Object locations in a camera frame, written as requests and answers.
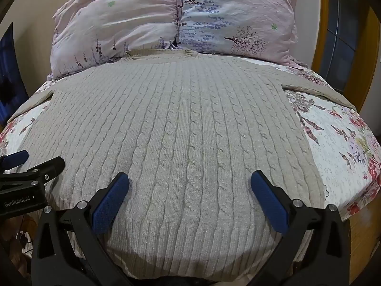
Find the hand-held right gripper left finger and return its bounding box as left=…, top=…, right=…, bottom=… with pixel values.
left=31, top=171, right=131, bottom=286

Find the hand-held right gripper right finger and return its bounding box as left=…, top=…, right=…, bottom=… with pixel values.
left=250, top=170, right=350, bottom=286

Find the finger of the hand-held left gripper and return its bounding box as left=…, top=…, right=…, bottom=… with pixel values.
left=0, top=156, right=65, bottom=185
left=0, top=150, right=30, bottom=169

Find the beige cable-knit sweater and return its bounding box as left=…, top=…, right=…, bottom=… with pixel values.
left=6, top=49, right=356, bottom=275

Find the dark blue curtain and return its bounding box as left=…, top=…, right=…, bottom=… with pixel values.
left=0, top=22, right=29, bottom=126

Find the floral bed sheet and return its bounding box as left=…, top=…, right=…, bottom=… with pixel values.
left=0, top=56, right=381, bottom=258

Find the pink floral pillow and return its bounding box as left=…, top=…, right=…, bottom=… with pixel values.
left=167, top=0, right=303, bottom=66
left=49, top=0, right=183, bottom=79

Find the wooden framed window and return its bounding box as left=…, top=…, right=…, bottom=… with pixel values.
left=290, top=0, right=381, bottom=114

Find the black cable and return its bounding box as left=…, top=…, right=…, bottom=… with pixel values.
left=13, top=214, right=40, bottom=246

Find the wooden bed frame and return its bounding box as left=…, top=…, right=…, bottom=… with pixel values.
left=342, top=199, right=381, bottom=286

